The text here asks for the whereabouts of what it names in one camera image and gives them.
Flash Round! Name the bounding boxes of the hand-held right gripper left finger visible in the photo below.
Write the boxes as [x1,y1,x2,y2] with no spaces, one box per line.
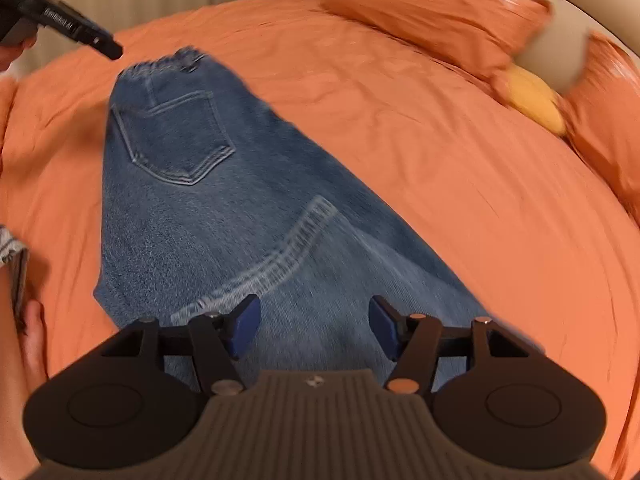
[102,294,262,397]

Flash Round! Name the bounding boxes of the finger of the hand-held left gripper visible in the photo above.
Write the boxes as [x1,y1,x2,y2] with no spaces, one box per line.
[75,17,124,60]

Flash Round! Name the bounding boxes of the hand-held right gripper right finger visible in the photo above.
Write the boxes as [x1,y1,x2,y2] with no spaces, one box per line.
[368,296,530,395]

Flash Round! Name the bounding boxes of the blue denim pants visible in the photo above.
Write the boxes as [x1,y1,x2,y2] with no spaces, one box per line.
[95,46,547,397]

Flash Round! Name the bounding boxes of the person's left hand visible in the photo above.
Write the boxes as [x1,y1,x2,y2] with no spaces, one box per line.
[0,34,39,74]

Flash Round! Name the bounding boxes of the bed with orange sheet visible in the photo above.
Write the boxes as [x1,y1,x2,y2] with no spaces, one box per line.
[0,0,640,480]

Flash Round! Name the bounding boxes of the person's bare leg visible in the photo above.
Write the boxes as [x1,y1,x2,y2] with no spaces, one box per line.
[0,262,51,468]

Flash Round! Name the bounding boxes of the yellow cushion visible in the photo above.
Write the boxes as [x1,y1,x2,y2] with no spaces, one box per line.
[502,64,568,137]

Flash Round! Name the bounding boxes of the orange embroidered pillow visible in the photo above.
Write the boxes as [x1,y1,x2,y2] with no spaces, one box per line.
[557,31,640,221]
[320,0,554,92]

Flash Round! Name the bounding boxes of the beige padded headboard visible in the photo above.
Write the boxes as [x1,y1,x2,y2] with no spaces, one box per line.
[492,0,640,93]

